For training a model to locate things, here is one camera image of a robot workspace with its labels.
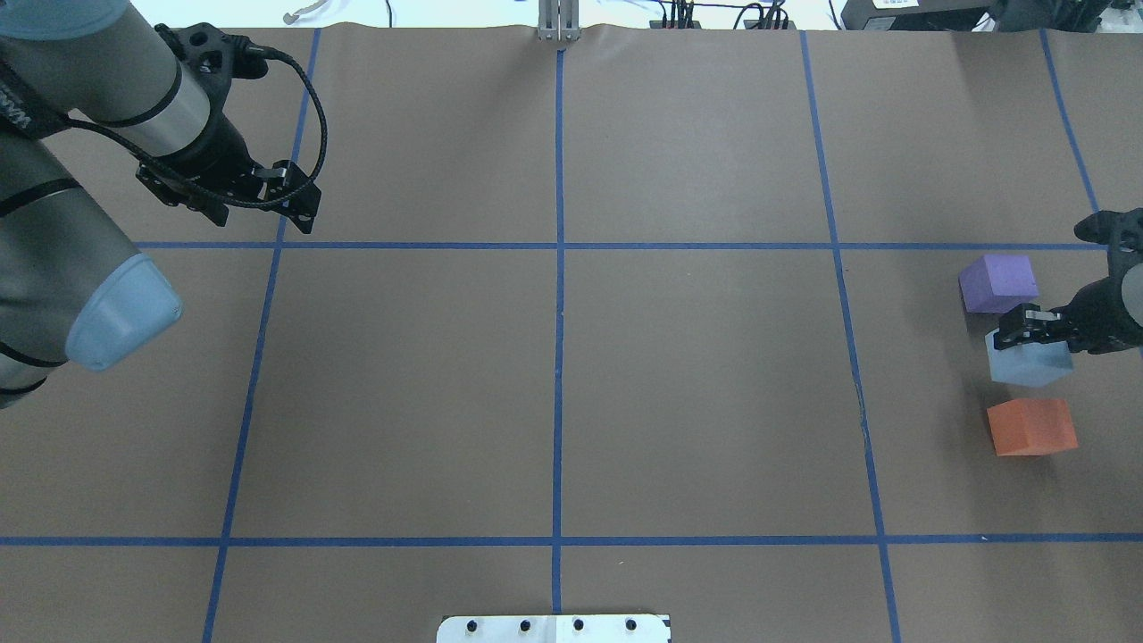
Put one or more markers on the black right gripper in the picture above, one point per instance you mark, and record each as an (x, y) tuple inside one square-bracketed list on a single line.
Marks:
[(1097, 314)]

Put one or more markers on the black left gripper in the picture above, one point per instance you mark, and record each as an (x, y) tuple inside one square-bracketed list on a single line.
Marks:
[(217, 155)]

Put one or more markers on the light blue foam block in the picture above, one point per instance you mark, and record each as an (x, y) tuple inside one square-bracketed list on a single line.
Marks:
[(1030, 366)]

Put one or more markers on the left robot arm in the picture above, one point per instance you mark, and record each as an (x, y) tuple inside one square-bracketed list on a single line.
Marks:
[(76, 288)]

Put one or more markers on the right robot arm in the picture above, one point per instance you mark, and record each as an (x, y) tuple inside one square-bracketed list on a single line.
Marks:
[(1104, 317)]

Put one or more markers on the purple foam block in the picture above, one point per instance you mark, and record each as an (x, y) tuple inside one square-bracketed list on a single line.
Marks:
[(997, 283)]

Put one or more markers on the orange foam block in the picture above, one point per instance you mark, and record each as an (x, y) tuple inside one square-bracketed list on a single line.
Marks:
[(1032, 427)]

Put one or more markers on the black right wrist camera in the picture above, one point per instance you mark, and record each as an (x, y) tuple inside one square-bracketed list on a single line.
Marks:
[(1119, 232)]

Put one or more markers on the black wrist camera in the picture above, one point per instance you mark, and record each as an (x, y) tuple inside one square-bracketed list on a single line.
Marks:
[(1119, 232), (208, 50)]

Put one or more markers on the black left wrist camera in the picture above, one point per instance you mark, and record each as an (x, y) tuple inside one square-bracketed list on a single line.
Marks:
[(208, 50)]

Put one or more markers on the aluminium frame post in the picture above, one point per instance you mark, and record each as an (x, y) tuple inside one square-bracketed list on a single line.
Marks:
[(559, 20)]

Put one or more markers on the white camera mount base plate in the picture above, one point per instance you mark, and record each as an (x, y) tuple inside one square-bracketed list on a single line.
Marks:
[(556, 628)]

